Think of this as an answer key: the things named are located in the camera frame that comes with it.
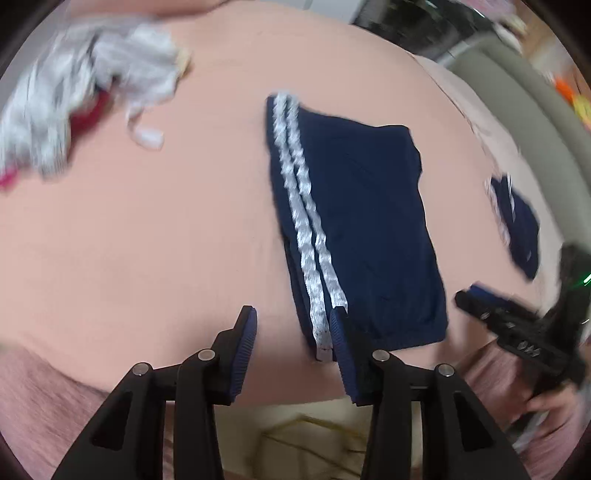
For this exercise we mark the navy shorts with white stripes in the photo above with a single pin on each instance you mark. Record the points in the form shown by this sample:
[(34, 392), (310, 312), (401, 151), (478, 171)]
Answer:
[(369, 207)]

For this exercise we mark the cream garment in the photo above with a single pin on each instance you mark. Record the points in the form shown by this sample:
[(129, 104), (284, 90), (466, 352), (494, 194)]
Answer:
[(184, 59)]

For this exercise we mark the red garment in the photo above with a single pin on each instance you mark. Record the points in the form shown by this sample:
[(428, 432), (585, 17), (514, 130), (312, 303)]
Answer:
[(92, 115)]

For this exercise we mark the folded navy shorts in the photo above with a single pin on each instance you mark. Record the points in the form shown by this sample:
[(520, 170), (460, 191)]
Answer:
[(521, 226)]

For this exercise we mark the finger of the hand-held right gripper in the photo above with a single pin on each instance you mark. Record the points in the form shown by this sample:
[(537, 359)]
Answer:
[(480, 309), (489, 293)]

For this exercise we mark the magenta garment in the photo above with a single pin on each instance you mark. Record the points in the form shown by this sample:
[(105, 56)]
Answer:
[(7, 180)]

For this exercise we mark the person's pink fuzzy robe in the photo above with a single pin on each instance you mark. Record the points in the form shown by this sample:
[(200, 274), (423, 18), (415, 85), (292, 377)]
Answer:
[(37, 392)]

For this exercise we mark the glass door wardrobe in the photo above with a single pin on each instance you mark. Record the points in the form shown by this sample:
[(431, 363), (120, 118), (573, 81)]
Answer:
[(415, 23)]

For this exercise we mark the orange carrot plush toy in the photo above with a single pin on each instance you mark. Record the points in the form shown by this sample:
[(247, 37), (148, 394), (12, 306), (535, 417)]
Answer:
[(565, 88)]

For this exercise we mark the pile of white grey clothes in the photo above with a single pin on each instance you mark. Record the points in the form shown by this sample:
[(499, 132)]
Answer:
[(41, 115)]

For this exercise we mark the bed with pink sheet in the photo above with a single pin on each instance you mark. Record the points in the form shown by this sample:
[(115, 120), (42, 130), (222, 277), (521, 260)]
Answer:
[(161, 230)]

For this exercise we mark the person's right hand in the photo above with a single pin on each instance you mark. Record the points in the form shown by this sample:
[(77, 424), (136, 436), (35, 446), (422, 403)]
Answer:
[(556, 406)]

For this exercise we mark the folded pale pink garment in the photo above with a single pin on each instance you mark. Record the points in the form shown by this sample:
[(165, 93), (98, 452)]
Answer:
[(493, 203)]

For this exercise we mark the grey padded headboard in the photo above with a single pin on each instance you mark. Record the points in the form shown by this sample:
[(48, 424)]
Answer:
[(531, 115)]

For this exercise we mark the yellow plush toy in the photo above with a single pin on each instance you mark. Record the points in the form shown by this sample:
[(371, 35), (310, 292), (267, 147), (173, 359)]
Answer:
[(582, 110)]

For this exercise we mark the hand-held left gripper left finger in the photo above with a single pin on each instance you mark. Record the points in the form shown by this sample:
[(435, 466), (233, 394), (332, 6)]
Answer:
[(242, 350)]

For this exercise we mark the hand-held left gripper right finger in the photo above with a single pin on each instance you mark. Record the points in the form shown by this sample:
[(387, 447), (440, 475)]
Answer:
[(344, 350)]

